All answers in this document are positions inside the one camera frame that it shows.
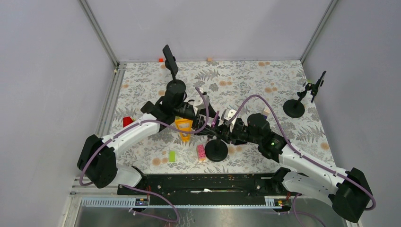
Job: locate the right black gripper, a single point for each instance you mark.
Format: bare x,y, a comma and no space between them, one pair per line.
226,134

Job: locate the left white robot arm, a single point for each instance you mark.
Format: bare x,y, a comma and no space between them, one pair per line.
98,159

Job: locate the red yellow toy truck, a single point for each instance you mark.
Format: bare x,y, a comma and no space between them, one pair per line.
127,121

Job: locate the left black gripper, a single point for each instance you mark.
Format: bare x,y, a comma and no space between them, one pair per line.
200,125

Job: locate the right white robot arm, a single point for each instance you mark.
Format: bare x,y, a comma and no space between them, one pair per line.
346,191

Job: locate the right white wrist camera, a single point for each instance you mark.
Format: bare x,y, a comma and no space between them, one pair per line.
229,117

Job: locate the back left pole stand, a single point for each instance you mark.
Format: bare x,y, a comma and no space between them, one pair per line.
174,79

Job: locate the black pole stand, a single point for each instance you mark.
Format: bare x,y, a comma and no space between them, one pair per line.
216,150
294,108

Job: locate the orange triangular plastic frame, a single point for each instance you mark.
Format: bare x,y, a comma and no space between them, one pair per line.
186,126

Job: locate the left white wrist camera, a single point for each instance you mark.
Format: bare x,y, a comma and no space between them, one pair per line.
200,105

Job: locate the floral patterned table mat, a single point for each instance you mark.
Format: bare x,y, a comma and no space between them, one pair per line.
228,84

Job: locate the pink studded toy brick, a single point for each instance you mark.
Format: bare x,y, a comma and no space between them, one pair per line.
201,152

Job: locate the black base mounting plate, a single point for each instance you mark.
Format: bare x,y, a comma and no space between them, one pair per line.
208,189

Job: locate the small green block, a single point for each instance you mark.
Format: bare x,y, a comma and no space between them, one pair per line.
172,156

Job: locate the stacked coloured cube tower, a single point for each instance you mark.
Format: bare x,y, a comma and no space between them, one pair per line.
266,112

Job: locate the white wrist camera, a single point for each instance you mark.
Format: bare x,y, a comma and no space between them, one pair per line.
229,117
200,105

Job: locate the black phone on back stand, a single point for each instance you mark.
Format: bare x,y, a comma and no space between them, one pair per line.
170,61

